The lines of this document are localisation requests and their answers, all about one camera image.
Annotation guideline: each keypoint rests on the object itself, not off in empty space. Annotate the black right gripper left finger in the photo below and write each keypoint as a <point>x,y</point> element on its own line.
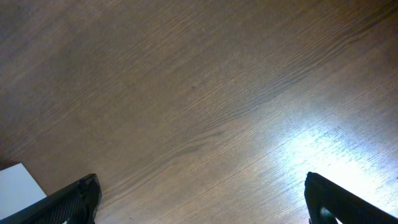
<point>75,203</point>

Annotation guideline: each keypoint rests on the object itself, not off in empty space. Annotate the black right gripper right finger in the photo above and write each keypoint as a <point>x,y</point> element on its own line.
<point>328,203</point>

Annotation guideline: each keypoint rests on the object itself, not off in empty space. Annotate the white cardboard box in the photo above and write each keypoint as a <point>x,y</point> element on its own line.
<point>18,190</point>

